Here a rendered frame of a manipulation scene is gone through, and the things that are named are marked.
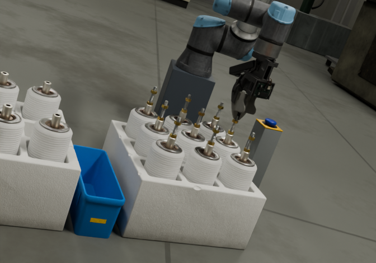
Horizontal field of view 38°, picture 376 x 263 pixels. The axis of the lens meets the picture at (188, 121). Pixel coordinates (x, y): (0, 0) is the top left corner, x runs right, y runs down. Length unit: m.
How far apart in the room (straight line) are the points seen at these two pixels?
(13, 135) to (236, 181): 0.63
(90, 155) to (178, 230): 0.35
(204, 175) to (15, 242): 0.52
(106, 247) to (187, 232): 0.24
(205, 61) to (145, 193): 0.89
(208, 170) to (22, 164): 0.50
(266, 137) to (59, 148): 0.72
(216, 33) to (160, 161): 0.85
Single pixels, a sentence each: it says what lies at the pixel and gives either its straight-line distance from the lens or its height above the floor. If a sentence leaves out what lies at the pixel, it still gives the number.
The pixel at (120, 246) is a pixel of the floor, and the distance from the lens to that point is 1.46.
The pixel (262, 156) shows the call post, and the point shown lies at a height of 0.21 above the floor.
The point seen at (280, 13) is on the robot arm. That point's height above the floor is 0.67.
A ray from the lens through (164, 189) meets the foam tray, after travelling 1.45.
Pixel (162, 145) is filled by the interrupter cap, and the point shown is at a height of 0.25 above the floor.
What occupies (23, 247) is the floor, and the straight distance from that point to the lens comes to 1.36.
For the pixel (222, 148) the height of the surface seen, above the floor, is 0.24.
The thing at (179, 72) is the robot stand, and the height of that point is 0.29.
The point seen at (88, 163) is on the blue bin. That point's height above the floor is 0.07.
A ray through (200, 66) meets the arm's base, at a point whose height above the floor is 0.34.
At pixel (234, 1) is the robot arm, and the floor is 0.65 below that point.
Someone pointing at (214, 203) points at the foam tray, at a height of 0.14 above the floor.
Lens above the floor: 0.76
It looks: 17 degrees down
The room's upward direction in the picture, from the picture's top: 20 degrees clockwise
